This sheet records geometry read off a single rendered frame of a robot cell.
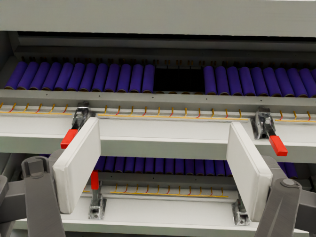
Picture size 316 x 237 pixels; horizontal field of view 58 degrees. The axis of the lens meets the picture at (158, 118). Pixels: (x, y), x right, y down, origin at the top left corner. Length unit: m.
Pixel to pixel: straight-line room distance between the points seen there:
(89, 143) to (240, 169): 0.09
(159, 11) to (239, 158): 0.21
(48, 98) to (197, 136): 0.23
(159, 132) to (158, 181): 0.16
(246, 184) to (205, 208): 0.41
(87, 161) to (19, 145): 0.31
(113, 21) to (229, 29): 0.14
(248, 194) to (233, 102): 0.29
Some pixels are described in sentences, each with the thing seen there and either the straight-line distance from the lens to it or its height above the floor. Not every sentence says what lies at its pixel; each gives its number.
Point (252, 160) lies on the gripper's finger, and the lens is 0.16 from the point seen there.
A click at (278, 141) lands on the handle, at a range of 0.39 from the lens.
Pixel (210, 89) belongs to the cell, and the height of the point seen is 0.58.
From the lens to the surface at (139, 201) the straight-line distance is 0.57.
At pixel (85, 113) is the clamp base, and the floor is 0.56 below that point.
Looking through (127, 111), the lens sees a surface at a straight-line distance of 0.44.
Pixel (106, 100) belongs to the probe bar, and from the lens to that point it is 0.44.
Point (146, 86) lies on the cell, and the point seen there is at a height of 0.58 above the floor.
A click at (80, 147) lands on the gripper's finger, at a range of 0.17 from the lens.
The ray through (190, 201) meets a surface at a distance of 0.57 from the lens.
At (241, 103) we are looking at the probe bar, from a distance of 0.45.
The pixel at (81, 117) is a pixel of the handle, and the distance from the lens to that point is 0.43.
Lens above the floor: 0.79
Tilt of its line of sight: 33 degrees down
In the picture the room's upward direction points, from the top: 1 degrees clockwise
